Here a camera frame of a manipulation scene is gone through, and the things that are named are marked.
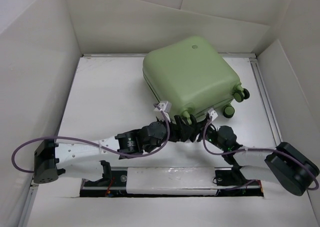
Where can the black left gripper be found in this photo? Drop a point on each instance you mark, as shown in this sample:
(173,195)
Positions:
(184,130)

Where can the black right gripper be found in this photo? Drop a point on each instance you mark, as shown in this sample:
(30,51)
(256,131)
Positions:
(199,126)

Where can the green hard-shell suitcase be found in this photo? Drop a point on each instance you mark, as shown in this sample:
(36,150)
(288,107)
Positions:
(194,78)

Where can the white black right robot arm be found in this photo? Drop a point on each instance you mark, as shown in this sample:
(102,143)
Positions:
(283,164)

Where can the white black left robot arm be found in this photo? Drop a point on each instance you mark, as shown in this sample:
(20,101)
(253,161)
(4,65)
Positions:
(91,160)

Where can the white foam block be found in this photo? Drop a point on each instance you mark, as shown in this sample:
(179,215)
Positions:
(189,181)

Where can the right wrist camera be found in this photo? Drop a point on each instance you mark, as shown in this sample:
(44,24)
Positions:
(212,114)

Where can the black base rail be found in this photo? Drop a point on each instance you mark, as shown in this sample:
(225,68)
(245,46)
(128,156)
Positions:
(228,186)

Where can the aluminium side rail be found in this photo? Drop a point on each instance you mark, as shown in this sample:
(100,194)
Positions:
(266,100)

